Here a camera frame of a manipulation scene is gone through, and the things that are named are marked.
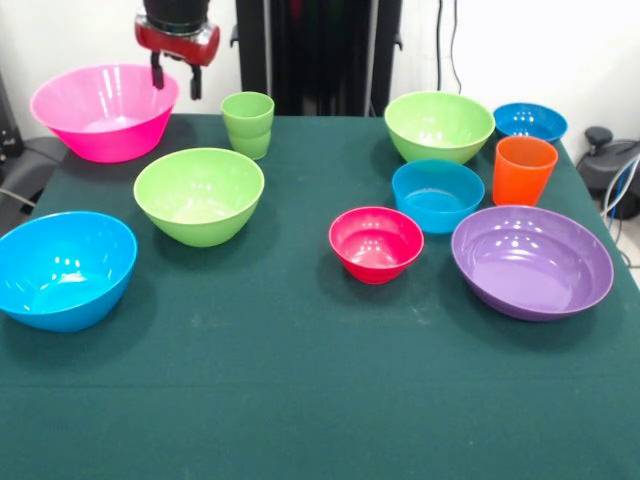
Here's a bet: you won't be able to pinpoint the small dark blue bowl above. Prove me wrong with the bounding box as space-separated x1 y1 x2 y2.
492 102 569 145

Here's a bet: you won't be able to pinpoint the black pedestal leg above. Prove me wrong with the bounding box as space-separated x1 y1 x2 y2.
0 137 69 236
574 126 640 221

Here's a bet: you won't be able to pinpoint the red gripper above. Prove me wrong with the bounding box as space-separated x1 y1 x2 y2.
133 22 222 102

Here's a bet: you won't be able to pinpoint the blue straight-sided bowl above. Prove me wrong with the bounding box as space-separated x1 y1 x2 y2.
391 159 486 235

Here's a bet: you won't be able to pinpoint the orange plastic cup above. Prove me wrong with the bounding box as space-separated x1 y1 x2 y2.
491 135 559 208

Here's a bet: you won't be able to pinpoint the large pink plastic bowl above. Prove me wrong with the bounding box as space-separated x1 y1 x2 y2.
29 63 180 164

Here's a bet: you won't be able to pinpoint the green plastic cup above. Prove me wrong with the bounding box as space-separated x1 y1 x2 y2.
219 91 276 161

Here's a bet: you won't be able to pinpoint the green plastic bowl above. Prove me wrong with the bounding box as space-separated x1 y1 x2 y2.
133 147 266 249
383 90 496 166

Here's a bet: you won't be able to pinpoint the wide purple plastic bowl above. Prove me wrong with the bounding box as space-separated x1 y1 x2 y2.
450 205 615 323

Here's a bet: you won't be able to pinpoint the large light blue bowl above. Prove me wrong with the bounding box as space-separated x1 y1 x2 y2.
0 210 139 334

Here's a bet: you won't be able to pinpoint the black wall cable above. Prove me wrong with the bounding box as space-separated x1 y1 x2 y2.
435 0 464 94

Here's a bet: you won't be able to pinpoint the small crimson plastic bowl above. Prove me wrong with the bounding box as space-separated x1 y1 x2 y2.
328 205 426 286

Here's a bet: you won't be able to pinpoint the dark green tablecloth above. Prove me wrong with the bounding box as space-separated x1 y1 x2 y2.
0 113 640 480

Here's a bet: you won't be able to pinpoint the blue and white cables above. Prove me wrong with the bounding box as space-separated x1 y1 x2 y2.
602 154 640 236

